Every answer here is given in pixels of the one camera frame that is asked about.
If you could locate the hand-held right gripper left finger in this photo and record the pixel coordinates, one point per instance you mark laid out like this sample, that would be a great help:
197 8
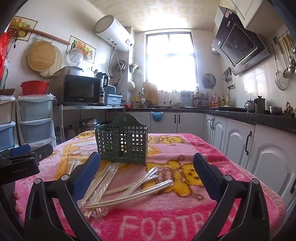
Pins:
86 177

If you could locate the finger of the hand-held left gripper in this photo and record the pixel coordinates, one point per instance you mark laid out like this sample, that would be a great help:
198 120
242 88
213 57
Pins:
45 150
20 149

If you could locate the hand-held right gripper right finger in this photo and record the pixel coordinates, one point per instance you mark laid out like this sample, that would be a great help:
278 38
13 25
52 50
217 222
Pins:
204 177

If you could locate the pile of chopsticks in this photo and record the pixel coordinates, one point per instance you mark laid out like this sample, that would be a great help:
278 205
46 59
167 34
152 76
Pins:
101 183

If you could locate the black mesh utensil basket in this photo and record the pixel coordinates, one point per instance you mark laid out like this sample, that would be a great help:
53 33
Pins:
134 148

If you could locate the hanging steel cooking utensils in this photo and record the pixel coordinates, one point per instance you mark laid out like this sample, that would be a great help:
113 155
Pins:
291 55

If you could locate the blue plastic drawer unit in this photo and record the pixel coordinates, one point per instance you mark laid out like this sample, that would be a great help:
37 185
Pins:
5 136
34 111

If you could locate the white base cabinets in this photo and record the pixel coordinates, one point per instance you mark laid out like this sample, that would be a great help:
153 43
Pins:
233 141

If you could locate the stack of steel pots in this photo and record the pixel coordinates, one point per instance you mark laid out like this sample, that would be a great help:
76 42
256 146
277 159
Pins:
89 125

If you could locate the pink printed blanket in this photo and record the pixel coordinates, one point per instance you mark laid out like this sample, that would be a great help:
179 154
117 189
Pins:
161 208

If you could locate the wicker basket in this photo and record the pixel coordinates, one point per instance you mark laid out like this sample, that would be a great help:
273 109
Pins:
7 92

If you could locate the red plastic basin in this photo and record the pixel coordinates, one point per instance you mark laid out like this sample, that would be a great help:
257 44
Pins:
34 88

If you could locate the metal shelf rack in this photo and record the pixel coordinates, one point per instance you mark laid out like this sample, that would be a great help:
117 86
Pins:
92 107

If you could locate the black microwave oven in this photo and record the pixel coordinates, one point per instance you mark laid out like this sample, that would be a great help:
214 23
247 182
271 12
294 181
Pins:
78 89

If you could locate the blue hanging bin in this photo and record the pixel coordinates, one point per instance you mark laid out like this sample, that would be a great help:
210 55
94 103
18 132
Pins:
157 116

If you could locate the group of condiment bottles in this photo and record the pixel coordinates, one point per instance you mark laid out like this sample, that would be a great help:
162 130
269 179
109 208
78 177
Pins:
219 100

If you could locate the green knife block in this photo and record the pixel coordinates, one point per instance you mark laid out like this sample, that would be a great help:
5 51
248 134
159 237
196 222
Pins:
186 99

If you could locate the blue plastic dish box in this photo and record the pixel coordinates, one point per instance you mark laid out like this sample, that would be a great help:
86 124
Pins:
113 99

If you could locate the grey electric cooker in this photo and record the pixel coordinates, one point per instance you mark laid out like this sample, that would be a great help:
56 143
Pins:
69 70

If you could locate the glass coffee press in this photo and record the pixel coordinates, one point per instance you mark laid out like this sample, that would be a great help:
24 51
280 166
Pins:
249 106

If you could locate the woven straw mat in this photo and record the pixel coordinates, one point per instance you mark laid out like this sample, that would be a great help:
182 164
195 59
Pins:
58 67

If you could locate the black kitchen countertop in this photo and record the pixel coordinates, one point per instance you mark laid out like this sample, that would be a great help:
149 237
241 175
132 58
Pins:
266 118

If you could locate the black blender jug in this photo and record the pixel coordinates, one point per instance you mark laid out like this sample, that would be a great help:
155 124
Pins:
101 80

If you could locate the round bamboo board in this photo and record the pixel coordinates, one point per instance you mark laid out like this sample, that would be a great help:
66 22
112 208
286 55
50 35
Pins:
41 55

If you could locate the red plastic bag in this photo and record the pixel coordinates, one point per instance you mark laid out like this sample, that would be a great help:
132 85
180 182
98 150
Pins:
2 55

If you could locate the steel bowl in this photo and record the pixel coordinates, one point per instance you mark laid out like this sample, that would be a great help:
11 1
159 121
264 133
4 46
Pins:
275 110

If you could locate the white round perforated plate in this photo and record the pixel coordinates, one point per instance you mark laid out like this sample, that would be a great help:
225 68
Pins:
75 58

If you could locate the beige cutting board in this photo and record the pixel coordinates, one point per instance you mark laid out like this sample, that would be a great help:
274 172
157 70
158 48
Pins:
150 92

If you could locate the long wooden rolling pin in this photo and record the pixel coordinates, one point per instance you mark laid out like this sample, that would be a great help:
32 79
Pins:
46 34

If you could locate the kitchen window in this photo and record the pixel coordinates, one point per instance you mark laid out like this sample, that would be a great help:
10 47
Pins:
171 62

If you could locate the steel ladle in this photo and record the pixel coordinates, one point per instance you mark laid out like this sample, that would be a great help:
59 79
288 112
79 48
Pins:
286 73

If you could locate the white water heater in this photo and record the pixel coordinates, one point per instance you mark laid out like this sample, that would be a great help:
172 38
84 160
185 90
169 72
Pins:
111 32

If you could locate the black range hood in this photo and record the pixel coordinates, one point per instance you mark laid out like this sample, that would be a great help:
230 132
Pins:
238 44

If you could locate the round dark wall fan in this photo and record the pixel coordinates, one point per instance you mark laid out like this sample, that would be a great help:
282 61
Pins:
208 80

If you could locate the fruit wall picture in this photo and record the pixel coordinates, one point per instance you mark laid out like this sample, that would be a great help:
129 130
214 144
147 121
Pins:
25 24
87 49

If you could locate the white wall cabinet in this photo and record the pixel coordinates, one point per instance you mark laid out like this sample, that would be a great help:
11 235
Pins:
254 14

